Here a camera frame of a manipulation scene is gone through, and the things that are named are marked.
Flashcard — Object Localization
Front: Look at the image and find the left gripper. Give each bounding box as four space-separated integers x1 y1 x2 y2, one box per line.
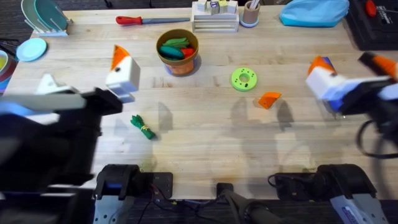
0 44 141 125

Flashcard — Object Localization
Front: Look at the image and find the green toy vegetable bundle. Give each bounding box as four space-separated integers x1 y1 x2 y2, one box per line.
130 114 157 141

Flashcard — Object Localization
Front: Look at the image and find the black mounting plate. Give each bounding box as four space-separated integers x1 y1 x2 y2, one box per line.
267 172 320 202
136 171 174 200

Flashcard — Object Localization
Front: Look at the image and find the black tool case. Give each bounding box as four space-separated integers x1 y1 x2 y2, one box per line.
344 0 398 52

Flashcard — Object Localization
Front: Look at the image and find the white plate rack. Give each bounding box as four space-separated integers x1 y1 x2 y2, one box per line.
23 17 74 38

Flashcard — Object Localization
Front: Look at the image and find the light blue small plate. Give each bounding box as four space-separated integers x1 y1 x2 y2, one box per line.
16 37 48 63

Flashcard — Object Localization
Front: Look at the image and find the blue soft bag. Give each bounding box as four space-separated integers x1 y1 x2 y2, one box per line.
279 0 351 28

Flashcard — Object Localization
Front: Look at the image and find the teal plate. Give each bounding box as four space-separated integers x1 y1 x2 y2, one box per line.
34 0 68 31

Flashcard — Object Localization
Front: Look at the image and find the stack of coloured bowls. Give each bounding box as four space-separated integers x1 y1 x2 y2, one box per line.
0 49 17 95

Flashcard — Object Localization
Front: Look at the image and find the orange ribbed wedge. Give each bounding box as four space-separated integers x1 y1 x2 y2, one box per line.
257 91 282 110

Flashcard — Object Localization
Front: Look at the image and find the grey-green plate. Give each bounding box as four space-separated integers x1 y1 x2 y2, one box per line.
21 0 47 32

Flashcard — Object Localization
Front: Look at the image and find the brown tub of toys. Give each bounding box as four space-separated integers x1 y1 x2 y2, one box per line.
155 28 200 77

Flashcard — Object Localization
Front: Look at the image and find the light blue coaster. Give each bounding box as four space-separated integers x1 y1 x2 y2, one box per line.
239 12 260 29

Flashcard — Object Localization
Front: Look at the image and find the green disc with holes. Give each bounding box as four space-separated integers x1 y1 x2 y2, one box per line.
230 67 259 93

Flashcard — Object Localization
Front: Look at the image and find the brown cup with sticks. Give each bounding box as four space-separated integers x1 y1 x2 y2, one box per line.
242 0 261 25

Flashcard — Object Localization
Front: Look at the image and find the white crate with blocks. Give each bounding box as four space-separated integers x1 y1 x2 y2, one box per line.
190 0 241 34

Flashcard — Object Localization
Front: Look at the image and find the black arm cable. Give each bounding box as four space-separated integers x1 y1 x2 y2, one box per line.
355 119 398 160

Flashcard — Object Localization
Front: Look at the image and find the red-handled tool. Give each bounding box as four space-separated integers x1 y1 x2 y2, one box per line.
364 0 377 17

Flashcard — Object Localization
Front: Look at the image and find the red-handled knife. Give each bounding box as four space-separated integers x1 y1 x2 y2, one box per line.
115 16 192 27

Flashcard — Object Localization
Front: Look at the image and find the thin cables bundle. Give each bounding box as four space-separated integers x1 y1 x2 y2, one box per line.
136 185 224 224

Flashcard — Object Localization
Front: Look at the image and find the black rail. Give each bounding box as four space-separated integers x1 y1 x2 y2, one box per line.
0 192 398 224

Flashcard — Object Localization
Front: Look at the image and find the black camera post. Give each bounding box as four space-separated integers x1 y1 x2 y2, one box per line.
215 182 282 224

